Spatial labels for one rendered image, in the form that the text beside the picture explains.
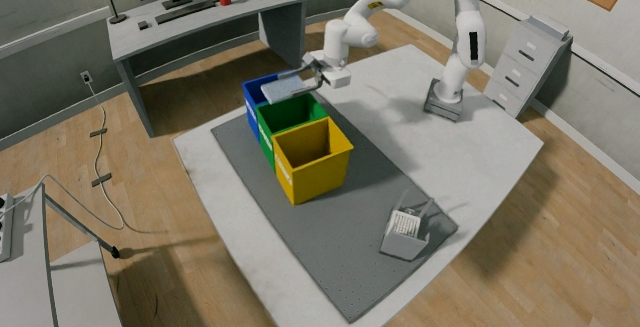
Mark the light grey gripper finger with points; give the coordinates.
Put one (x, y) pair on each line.
(304, 67)
(319, 81)

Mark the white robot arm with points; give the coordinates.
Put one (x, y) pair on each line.
(358, 32)

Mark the green returns bin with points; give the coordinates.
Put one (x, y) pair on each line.
(283, 115)

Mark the blue storage bin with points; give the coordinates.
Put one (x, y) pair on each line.
(253, 88)

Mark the yellow recycle bin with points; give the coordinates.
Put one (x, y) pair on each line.
(316, 155)

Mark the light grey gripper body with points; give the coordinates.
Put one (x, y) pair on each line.
(339, 76)

